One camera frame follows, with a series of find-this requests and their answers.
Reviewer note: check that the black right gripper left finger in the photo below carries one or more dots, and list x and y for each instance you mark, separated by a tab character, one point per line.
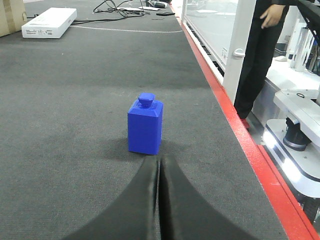
131	216

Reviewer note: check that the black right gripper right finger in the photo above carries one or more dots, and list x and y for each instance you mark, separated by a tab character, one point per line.
184	214

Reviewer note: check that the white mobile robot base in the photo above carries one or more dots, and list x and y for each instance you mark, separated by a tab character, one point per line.
294	141

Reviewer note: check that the white long cardboard box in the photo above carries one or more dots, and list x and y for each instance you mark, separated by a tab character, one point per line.
51	24

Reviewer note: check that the person in black clothes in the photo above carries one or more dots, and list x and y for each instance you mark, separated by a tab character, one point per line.
266	27

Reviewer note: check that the brown cardboard box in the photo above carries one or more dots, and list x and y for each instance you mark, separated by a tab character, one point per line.
12	16

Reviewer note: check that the red conveyor edge rail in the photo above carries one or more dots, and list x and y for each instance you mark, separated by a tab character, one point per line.
292	218

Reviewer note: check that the white glass enclosure frame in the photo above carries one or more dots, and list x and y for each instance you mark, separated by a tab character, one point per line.
223	27

